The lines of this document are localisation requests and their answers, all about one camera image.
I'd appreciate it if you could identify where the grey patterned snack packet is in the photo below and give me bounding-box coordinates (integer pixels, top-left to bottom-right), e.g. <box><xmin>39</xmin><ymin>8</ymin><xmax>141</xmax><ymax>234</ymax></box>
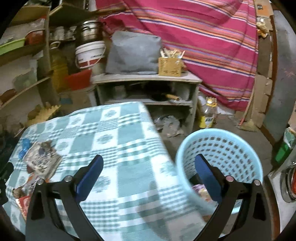
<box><xmin>23</xmin><ymin>141</ymin><xmax>62</xmax><ymax>180</ymax></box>

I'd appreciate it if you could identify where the wooden handled pan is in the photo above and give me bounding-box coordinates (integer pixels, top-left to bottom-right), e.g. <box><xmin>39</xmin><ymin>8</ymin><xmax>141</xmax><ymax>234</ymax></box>
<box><xmin>165</xmin><ymin>94</ymin><xmax>182</xmax><ymax>103</ymax></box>

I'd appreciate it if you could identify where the green trash bin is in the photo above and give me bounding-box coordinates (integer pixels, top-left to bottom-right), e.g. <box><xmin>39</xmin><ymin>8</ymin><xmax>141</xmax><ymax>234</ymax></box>
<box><xmin>275</xmin><ymin>127</ymin><xmax>295</xmax><ymax>164</ymax></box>

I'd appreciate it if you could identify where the red striped cloth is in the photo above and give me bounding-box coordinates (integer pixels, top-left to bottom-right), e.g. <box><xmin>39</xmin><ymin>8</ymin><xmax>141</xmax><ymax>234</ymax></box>
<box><xmin>96</xmin><ymin>0</ymin><xmax>258</xmax><ymax>111</ymax></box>

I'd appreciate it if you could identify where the green checkered tablecloth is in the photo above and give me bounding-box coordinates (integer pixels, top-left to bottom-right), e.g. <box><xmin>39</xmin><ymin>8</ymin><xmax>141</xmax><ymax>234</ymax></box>
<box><xmin>4</xmin><ymin>101</ymin><xmax>209</xmax><ymax>241</ymax></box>

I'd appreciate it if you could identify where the crumpled clear plastic bag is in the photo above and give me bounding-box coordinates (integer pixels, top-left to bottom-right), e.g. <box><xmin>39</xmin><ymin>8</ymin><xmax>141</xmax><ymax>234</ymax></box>
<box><xmin>154</xmin><ymin>115</ymin><xmax>184</xmax><ymax>138</ymax></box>

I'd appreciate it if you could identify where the cooking oil bottle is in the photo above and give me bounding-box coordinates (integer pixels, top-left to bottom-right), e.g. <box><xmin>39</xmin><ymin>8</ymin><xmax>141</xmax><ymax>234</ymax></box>
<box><xmin>199</xmin><ymin>97</ymin><xmax>217</xmax><ymax>129</ymax></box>

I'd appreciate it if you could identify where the light blue plastic basket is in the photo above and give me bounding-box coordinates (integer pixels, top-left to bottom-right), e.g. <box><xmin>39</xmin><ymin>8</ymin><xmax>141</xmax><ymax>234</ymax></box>
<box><xmin>175</xmin><ymin>128</ymin><xmax>263</xmax><ymax>215</ymax></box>

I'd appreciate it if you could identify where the grey low shelf unit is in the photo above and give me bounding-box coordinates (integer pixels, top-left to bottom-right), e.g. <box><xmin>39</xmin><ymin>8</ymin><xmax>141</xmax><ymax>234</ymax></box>
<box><xmin>91</xmin><ymin>72</ymin><xmax>202</xmax><ymax>134</ymax></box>

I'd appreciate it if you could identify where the steel pot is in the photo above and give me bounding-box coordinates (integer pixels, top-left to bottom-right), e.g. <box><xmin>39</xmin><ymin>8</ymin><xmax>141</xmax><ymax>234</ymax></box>
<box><xmin>75</xmin><ymin>20</ymin><xmax>105</xmax><ymax>47</ymax></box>

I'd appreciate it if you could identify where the bamboo chopstick holder box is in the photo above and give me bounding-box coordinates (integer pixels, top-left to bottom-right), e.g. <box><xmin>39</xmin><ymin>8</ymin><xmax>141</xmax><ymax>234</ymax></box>
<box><xmin>158</xmin><ymin>57</ymin><xmax>183</xmax><ymax>77</ymax></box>

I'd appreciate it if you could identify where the red snack wrapper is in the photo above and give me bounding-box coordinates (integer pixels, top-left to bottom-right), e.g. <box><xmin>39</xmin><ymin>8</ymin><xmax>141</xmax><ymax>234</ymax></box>
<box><xmin>16</xmin><ymin>196</ymin><xmax>31</xmax><ymax>221</ymax></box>

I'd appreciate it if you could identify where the grey fabric bag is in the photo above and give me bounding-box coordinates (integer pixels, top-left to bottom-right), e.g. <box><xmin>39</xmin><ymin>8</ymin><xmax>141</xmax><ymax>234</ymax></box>
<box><xmin>106</xmin><ymin>31</ymin><xmax>162</xmax><ymax>75</ymax></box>

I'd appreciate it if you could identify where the pink snack wrapper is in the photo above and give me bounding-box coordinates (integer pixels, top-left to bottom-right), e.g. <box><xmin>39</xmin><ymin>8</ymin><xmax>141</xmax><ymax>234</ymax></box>
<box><xmin>192</xmin><ymin>184</ymin><xmax>212</xmax><ymax>202</ymax></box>

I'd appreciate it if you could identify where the red plastic basin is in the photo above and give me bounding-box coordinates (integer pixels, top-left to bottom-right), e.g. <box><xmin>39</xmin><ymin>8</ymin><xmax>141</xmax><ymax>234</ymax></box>
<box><xmin>65</xmin><ymin>69</ymin><xmax>92</xmax><ymax>91</ymax></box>

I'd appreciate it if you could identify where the tall wooden shelf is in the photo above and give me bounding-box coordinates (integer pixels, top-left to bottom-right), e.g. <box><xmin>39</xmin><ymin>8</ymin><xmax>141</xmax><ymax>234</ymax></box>
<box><xmin>0</xmin><ymin>4</ymin><xmax>61</xmax><ymax>112</ymax></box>

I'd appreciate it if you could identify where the straw broom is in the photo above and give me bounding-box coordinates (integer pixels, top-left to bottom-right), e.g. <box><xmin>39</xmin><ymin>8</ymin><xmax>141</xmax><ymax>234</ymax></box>
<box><xmin>237</xmin><ymin>88</ymin><xmax>256</xmax><ymax>132</ymax></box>

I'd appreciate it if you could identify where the white plastic bucket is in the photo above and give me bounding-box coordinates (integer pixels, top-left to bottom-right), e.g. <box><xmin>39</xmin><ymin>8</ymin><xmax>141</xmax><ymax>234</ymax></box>
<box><xmin>75</xmin><ymin>41</ymin><xmax>106</xmax><ymax>69</ymax></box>

